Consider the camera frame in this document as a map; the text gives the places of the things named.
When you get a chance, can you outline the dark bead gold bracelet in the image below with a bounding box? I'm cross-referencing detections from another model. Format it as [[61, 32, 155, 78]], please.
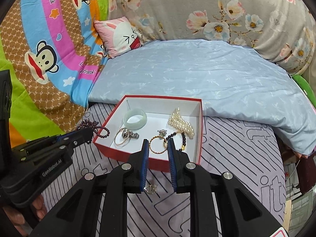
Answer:
[[163, 132, 188, 153]]

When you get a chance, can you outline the small gold ring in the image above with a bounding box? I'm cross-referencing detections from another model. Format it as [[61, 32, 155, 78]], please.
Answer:
[[148, 135, 169, 155]]

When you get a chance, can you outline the white pearl bracelet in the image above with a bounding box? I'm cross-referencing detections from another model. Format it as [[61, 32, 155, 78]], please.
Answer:
[[167, 107, 196, 140]]

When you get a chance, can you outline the thin gold bangle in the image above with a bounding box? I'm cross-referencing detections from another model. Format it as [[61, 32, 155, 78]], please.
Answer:
[[114, 128, 130, 146]]

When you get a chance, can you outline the silver chain with ring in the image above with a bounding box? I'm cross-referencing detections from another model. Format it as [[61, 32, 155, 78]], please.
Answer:
[[143, 184, 159, 195]]

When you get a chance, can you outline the pale green jade bangle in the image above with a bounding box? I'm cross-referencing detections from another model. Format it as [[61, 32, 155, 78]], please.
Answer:
[[123, 109, 147, 130]]

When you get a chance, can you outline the purple garnet bead bracelet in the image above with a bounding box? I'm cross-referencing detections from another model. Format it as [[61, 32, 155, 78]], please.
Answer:
[[76, 119, 111, 139]]

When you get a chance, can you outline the silver metal wristwatch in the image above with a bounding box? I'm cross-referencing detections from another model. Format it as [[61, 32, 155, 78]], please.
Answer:
[[121, 127, 139, 139]]

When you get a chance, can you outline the red jewelry box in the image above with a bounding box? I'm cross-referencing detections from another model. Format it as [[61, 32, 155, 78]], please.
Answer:
[[93, 95, 203, 172]]

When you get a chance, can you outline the left human hand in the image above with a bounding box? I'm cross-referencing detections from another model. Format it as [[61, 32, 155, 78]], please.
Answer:
[[1, 194, 47, 236]]

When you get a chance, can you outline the colourful monkey cartoon blanket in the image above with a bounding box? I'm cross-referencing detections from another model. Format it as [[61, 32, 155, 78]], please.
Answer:
[[1, 0, 108, 146]]

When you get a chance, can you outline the light blue quilt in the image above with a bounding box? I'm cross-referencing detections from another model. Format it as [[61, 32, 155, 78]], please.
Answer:
[[88, 40, 315, 155]]

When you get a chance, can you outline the pink rabbit cushion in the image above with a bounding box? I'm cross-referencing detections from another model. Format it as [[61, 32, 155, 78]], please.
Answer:
[[94, 17, 142, 58]]

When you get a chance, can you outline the green plastic stool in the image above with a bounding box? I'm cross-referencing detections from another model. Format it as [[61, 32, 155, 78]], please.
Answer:
[[292, 75, 316, 108]]

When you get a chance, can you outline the grey floral duvet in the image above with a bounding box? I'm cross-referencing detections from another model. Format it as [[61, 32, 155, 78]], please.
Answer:
[[109, 0, 315, 75]]

